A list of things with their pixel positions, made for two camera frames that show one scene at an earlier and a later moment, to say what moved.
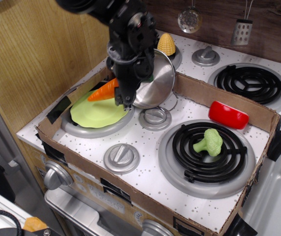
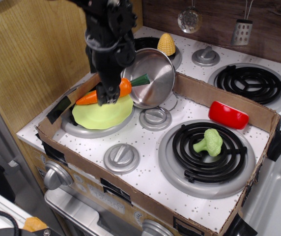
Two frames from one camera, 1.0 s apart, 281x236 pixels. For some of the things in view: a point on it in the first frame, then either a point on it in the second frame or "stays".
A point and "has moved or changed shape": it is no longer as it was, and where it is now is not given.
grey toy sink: x=271 y=208 stays
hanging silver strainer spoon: x=190 y=19 stays
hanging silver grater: x=242 y=30 stays
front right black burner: x=197 y=174 stays
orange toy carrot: x=106 y=92 has moved or changed shape
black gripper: x=130 y=72 -> x=108 y=53
